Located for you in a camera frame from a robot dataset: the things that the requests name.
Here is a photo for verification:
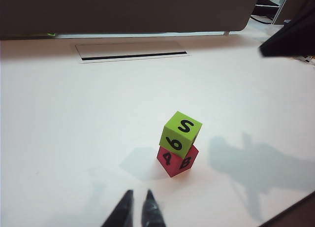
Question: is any grey desk divider panel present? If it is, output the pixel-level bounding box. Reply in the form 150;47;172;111
0;0;262;41

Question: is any white metal frame post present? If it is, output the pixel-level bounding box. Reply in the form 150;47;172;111
271;0;292;25

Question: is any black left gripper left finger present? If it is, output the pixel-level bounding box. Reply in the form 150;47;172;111
100;189;135;227

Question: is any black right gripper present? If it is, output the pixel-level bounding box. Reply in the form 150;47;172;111
259;0;315;58

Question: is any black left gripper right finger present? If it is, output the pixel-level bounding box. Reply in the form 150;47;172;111
139;189;166;227

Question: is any white table cable hatch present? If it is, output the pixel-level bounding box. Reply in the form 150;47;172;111
74;40;191;65

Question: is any red foam letter block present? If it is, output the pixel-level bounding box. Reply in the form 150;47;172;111
157;144;199;179

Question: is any green foam letter block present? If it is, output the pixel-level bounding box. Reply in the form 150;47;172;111
159;111;203;160

